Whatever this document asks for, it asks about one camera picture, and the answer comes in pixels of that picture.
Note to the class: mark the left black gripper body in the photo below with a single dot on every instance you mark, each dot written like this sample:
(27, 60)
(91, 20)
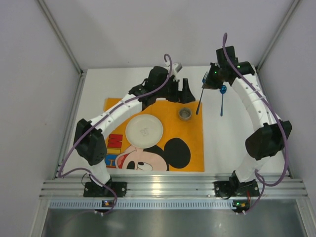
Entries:
(179, 93)

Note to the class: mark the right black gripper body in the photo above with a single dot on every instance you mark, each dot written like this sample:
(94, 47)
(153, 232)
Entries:
(210, 82)

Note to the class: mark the blue metallic spoon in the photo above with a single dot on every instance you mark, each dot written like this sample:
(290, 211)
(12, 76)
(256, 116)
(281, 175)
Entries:
(222, 91)

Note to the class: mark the blue metallic fork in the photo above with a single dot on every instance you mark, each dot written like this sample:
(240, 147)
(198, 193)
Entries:
(200, 99)

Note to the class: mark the small metal cup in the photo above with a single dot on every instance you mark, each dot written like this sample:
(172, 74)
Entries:
(185, 114)

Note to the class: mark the white round plate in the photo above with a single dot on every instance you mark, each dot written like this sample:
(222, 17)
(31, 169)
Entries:
(144, 131)

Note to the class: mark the orange Mickey Mouse placemat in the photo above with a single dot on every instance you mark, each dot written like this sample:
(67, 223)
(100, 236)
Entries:
(181, 147)

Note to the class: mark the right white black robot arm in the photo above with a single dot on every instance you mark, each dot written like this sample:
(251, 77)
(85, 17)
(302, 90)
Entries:
(269, 130)

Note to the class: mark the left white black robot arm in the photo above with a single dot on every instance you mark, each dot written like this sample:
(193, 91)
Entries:
(90, 135)

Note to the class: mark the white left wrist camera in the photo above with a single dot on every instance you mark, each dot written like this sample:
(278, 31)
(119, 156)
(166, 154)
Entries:
(176, 68)

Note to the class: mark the right aluminium frame post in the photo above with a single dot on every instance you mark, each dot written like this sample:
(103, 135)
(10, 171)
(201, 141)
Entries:
(288, 15)

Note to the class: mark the aluminium frame post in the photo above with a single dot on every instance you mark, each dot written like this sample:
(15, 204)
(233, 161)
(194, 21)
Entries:
(60, 36)
(288, 15)

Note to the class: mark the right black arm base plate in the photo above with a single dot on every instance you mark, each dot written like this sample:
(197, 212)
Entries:
(226, 190)

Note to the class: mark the left aluminium frame post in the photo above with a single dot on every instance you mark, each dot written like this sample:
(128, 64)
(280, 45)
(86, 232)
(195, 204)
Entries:
(60, 36)

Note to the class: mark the aluminium mounting rail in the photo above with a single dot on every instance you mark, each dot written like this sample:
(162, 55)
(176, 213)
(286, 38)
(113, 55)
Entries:
(167, 186)

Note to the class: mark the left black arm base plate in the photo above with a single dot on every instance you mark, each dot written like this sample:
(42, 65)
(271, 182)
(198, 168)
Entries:
(92, 190)

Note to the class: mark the perforated grey cable duct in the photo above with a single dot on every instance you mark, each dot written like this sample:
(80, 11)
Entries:
(146, 204)

